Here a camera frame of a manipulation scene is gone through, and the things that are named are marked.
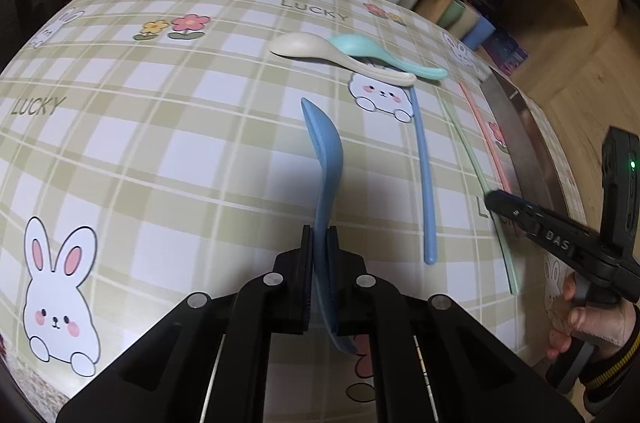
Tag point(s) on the beige spoon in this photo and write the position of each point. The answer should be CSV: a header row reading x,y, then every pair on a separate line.
x,y
295,44

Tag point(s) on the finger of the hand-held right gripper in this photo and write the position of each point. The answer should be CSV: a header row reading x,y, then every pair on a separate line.
x,y
545,230

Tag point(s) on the pink chopstick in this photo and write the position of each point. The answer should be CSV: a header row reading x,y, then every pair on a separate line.
x,y
482,123

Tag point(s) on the stainless steel utensil tray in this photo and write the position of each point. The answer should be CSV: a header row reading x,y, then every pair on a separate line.
x,y
520,143

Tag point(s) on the person's right forearm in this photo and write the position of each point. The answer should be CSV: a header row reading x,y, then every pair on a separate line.
x,y
615,373

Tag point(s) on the blue spoon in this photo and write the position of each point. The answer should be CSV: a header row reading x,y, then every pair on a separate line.
x,y
327,163

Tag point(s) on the purple box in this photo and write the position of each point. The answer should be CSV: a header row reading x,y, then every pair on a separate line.
x,y
507,50

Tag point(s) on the blue chopstick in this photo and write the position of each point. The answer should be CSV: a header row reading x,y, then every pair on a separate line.
x,y
425,183

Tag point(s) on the person's right hand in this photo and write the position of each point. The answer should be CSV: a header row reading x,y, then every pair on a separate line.
x,y
607,325

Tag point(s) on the green chopstick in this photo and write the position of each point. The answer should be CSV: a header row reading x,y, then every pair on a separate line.
x,y
470,148

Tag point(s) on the teal spoon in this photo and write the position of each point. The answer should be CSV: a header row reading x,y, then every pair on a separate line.
x,y
350,44

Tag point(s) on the green cup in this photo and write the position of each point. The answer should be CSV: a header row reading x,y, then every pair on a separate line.
x,y
452,14

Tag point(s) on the plaid bunny print tablecloth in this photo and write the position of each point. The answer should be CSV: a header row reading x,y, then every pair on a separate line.
x,y
200,153

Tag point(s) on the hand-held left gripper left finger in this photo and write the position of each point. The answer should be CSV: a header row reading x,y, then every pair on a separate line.
x,y
306,293

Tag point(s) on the blue cup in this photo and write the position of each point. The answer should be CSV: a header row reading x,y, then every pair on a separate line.
x,y
486,35

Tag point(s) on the beige cup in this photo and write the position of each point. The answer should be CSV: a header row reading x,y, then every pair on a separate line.
x,y
469,27

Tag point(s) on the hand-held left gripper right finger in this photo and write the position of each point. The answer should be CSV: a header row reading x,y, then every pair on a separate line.
x,y
332,263

